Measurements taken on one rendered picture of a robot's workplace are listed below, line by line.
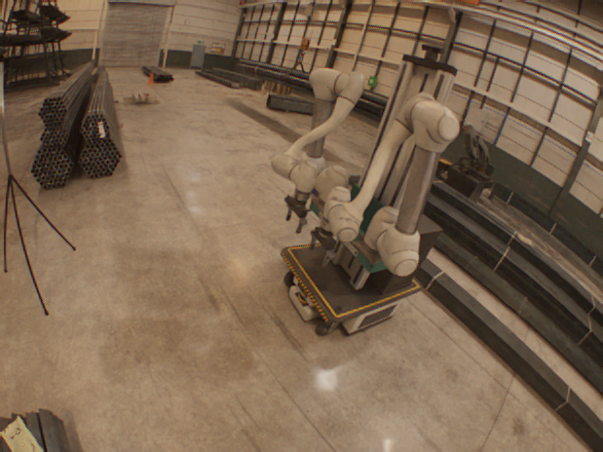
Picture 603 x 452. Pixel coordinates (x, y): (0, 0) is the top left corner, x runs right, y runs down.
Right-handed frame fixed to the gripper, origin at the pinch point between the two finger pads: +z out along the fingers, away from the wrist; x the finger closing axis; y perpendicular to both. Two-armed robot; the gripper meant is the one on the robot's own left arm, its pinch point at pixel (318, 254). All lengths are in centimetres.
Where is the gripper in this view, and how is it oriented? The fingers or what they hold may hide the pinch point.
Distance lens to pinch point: 142.3
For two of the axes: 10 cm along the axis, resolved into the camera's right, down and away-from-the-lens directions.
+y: -8.5, 0.7, -5.3
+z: -2.5, 8.2, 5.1
